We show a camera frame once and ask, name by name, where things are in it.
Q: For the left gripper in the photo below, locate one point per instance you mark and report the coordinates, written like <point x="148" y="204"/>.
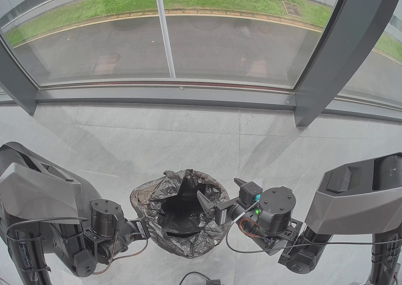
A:
<point x="135" y="230"/>

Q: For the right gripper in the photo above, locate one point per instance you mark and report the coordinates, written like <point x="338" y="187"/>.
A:
<point x="226" y="213"/>

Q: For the black plastic bag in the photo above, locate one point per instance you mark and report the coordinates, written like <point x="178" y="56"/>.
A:
<point x="163" y="189"/>

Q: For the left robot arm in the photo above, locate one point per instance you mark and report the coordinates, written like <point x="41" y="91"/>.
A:
<point x="37" y="189"/>

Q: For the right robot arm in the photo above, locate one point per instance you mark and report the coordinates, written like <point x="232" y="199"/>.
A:
<point x="339" y="195"/>

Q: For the black adapter box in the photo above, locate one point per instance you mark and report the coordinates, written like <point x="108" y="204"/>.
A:
<point x="215" y="282"/>

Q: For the window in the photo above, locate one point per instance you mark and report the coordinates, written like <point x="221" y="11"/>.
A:
<point x="345" y="57"/>

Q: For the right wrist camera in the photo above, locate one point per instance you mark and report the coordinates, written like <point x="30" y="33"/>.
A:
<point x="249" y="191"/>

